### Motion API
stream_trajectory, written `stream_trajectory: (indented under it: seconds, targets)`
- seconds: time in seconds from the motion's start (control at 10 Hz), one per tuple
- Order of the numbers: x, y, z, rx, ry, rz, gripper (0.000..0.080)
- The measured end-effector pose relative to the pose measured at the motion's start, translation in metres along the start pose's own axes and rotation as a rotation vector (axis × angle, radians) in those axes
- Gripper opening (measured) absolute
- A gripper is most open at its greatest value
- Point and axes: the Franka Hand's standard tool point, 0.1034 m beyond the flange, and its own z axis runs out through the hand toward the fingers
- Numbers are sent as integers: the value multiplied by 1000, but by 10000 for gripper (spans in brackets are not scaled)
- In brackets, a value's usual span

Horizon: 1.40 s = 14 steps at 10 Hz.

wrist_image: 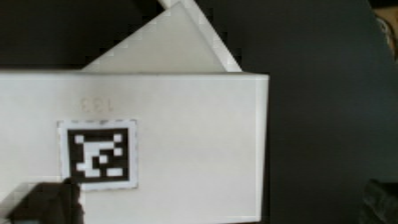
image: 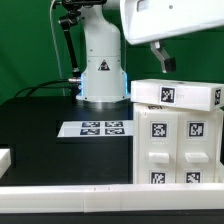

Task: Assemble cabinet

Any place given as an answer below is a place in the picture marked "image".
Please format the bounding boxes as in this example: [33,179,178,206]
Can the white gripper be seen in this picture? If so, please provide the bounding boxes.
[120,0,224,73]

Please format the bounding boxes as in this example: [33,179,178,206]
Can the white cabinet top box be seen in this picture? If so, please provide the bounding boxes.
[131,79,224,111]

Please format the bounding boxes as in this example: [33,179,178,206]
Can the white cabinet door panel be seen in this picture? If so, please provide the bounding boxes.
[135,110,178,184]
[176,109,223,184]

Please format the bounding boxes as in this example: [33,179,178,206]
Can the white cabinet body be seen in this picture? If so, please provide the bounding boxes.
[133,104,224,184]

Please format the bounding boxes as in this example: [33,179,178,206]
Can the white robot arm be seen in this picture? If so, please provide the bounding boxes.
[78,0,224,104]

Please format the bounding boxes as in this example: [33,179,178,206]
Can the white marker base plate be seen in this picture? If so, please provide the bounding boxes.
[58,120,133,138]

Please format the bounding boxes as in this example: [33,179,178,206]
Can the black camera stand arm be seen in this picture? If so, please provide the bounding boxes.
[54,0,108,104]

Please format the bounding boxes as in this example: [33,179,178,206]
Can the white camera cable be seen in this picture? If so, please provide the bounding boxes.
[49,0,66,97]

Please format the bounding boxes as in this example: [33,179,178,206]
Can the black cables on table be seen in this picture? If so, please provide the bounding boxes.
[13,78,83,98]

